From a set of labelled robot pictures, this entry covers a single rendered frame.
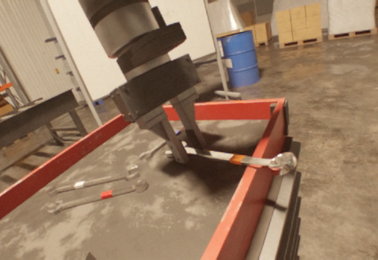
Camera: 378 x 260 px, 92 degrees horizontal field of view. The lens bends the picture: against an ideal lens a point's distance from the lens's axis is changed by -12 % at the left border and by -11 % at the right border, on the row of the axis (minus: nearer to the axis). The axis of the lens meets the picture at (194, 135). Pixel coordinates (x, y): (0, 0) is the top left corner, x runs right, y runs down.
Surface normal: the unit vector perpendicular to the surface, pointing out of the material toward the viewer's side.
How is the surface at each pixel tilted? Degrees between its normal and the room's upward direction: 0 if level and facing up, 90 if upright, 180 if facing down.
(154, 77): 79
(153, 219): 0
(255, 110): 90
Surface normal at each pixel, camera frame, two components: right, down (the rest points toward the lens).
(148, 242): -0.26, -0.86
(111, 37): -0.33, 0.47
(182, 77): 0.56, 0.03
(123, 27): 0.17, 0.28
